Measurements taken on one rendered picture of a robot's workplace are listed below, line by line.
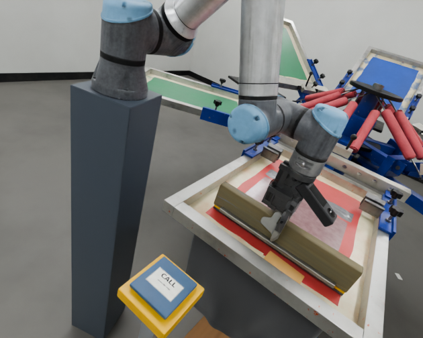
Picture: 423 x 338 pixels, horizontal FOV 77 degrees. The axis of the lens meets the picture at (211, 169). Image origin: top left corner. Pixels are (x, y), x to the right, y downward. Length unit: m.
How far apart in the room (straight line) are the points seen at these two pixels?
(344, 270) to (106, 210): 0.70
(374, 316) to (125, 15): 0.89
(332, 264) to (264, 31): 0.54
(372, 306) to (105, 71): 0.86
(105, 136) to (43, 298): 1.14
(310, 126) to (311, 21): 4.87
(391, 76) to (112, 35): 2.59
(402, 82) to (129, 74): 2.56
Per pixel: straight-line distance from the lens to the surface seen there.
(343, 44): 5.28
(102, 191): 0.90
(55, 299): 1.73
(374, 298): 0.81
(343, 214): 1.11
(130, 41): 0.74
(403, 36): 5.22
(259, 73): 0.50
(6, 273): 1.87
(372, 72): 2.98
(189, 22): 0.79
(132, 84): 0.76
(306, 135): 0.60
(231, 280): 0.88
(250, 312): 0.92
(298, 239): 0.73
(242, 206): 0.75
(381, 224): 1.10
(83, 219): 1.03
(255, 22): 0.51
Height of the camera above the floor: 1.46
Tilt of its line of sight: 30 degrees down
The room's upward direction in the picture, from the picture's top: 18 degrees clockwise
